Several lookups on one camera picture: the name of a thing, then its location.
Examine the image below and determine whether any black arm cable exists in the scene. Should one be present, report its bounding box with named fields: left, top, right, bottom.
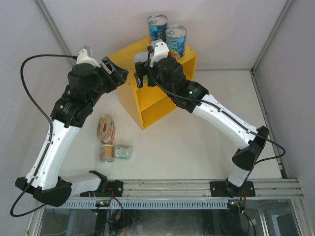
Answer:
left=10, top=54, right=78, bottom=217
left=147, top=45, right=286, bottom=236

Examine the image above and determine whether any orange can with white lid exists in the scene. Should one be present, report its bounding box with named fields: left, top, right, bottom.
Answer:
left=133, top=52, right=149, bottom=89

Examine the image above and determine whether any black left base bracket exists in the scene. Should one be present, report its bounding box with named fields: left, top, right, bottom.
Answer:
left=79, top=180, right=124, bottom=197

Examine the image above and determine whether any aluminium frame post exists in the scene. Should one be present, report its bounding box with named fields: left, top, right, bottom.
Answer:
left=33, top=0, right=72, bottom=56
left=251, top=0, right=295, bottom=73

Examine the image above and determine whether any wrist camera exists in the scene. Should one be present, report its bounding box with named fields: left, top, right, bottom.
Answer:
left=148, top=39, right=169, bottom=67
left=76, top=45, right=100, bottom=68

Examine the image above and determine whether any yellow wooden shelf cabinet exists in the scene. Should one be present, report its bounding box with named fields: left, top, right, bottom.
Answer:
left=108, top=36, right=198, bottom=130

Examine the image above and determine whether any left aluminium frame post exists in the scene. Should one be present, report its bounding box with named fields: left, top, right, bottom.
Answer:
left=33, top=0, right=72, bottom=56

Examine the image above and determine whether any green label can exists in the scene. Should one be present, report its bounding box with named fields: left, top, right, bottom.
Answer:
left=114, top=145, right=132, bottom=160

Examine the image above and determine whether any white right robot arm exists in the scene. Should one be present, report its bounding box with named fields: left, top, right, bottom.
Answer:
left=134, top=57, right=269, bottom=197

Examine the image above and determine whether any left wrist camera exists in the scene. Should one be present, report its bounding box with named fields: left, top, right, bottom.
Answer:
left=76, top=45, right=100, bottom=68

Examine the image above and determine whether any orange label can lying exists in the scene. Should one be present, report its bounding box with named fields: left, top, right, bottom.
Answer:
left=100, top=144, right=114, bottom=163

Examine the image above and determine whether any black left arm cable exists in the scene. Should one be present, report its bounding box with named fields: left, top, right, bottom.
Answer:
left=10, top=54, right=78, bottom=217

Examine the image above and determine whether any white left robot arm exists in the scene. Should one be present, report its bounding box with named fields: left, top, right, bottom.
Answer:
left=15, top=57, right=128, bottom=207

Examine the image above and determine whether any aluminium mounting rail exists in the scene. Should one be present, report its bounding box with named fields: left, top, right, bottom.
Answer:
left=71, top=178, right=303, bottom=199

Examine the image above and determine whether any right aluminium frame post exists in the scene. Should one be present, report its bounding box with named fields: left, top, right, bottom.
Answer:
left=251, top=0, right=295, bottom=73

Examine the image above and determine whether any oval flat fish tin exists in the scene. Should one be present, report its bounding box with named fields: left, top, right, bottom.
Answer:
left=96, top=115, right=115, bottom=145

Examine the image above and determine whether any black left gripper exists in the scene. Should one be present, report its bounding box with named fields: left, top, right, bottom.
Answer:
left=86, top=57, right=128, bottom=108

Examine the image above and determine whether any black right base bracket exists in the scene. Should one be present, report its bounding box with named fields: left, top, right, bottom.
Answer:
left=210, top=180, right=256, bottom=198

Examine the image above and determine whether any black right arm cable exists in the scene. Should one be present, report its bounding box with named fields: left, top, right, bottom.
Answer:
left=147, top=45, right=286, bottom=236

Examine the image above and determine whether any blue soup can with noodles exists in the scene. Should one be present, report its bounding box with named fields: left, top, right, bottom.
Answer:
left=165, top=25, right=187, bottom=59

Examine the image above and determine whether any black base bracket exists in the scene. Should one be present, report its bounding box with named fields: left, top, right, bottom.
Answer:
left=210, top=180, right=256, bottom=198
left=79, top=180, right=124, bottom=197

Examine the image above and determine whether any grey slotted cable duct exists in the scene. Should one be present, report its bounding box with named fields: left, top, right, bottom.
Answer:
left=47, top=199, right=228, bottom=210

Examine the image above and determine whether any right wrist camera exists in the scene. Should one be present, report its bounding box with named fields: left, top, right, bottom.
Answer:
left=148, top=39, right=169, bottom=67

